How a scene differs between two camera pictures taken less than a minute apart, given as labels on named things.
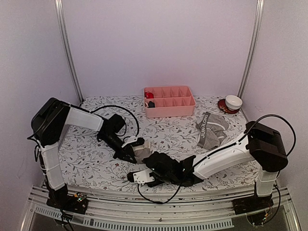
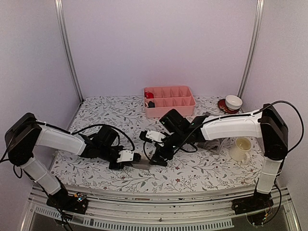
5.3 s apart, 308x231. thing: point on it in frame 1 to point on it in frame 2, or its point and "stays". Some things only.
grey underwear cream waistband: x=141 y=151 to x=141 y=166
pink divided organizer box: x=170 y=101 stays
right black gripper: x=153 y=184 to x=159 y=150
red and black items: x=148 y=95 stays
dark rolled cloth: x=151 y=104 stays
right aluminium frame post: x=253 y=47 stays
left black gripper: x=122 y=154 to x=121 y=166
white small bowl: x=233 y=102 stays
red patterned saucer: x=222 y=106 stays
